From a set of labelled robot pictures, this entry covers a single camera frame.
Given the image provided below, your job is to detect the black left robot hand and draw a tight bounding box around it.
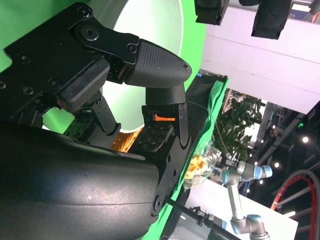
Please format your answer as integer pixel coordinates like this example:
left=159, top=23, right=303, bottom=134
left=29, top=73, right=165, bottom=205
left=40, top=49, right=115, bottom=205
left=194, top=0, right=293, bottom=40

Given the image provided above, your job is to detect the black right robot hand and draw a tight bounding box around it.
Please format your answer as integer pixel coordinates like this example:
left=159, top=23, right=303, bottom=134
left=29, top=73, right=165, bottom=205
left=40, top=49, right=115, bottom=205
left=0, top=1, right=193, bottom=240

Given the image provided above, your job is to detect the pale green ribbed bowl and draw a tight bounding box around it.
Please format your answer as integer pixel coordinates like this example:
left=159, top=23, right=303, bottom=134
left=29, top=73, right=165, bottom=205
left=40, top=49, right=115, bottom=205
left=101, top=0, right=185, bottom=133

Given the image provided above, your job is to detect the orange wicker basket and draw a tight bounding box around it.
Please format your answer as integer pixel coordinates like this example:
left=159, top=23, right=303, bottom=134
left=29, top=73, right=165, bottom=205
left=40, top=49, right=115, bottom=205
left=112, top=112, right=176, bottom=153

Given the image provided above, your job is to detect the green tablecloth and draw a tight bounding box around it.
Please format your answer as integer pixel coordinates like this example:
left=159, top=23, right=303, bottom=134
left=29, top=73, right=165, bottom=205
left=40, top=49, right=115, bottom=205
left=0, top=0, right=230, bottom=240

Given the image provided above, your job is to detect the green leafy plant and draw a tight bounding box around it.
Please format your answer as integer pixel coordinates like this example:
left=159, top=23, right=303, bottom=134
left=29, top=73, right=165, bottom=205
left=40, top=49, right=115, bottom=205
left=214, top=96, right=266, bottom=161

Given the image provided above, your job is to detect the black backdrop curtain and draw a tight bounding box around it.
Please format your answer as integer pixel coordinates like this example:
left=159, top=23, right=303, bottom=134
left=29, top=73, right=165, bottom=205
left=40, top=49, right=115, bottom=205
left=186, top=71, right=229, bottom=152

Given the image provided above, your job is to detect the clear bag with yellow items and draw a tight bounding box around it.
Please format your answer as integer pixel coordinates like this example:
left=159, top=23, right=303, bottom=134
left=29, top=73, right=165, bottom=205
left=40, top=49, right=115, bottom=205
left=183, top=147, right=222, bottom=191

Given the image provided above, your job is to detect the red and black hoop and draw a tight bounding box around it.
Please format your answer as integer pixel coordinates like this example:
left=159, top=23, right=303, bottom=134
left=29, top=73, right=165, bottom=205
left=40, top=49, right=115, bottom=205
left=271, top=169, right=320, bottom=240

